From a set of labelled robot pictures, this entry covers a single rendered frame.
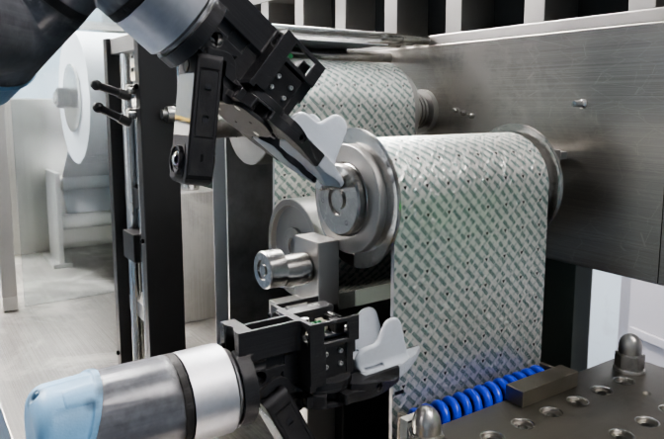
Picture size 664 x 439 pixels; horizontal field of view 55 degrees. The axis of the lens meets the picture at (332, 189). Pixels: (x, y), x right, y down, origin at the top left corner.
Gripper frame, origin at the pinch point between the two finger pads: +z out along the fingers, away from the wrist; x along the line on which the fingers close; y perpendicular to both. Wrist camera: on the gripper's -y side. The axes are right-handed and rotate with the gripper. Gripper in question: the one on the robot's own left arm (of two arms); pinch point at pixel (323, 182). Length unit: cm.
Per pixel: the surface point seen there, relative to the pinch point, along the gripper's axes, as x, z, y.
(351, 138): 1.1, 0.5, 5.9
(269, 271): 2.8, 2.0, -10.0
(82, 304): 94, 21, -30
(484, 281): -5.5, 21.1, 2.3
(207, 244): 68, 26, -6
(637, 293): 79, 194, 76
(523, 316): -5.5, 29.8, 2.5
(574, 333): -3.7, 43.1, 6.6
